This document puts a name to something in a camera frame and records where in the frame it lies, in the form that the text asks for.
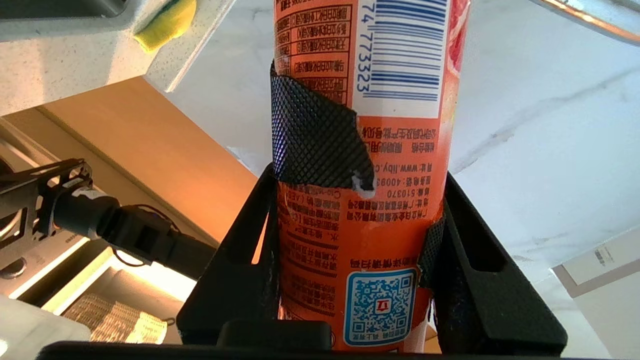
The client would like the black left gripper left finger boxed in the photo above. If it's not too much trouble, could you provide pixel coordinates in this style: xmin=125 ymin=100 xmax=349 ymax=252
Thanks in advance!
xmin=176 ymin=162 xmax=281 ymax=346

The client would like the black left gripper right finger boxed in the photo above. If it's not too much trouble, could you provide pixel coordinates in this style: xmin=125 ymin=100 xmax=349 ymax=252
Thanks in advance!
xmin=430 ymin=172 xmax=568 ymax=356

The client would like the orange dish soap bottle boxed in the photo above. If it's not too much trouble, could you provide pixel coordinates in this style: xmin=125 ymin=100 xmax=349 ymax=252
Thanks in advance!
xmin=270 ymin=0 xmax=472 ymax=353

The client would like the yellow sponge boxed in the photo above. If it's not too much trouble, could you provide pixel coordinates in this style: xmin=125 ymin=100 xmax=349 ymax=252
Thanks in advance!
xmin=133 ymin=0 xmax=198 ymax=54

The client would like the white labelled box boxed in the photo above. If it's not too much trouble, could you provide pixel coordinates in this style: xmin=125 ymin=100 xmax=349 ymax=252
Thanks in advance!
xmin=552 ymin=227 xmax=640 ymax=301

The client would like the beige woven mesh piece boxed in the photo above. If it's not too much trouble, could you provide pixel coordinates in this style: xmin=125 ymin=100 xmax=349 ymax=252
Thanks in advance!
xmin=62 ymin=292 xmax=168 ymax=346

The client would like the wooden cabinet panel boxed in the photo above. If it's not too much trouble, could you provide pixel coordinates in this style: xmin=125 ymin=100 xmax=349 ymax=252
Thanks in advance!
xmin=0 ymin=76 xmax=261 ymax=261

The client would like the white plastic housing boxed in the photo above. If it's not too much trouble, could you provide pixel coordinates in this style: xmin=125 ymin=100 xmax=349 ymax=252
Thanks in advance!
xmin=0 ymin=294 xmax=92 ymax=360

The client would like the black metal bracket frame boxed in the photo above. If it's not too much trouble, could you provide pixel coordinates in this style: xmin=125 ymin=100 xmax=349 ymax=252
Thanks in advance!
xmin=0 ymin=158 xmax=94 ymax=256

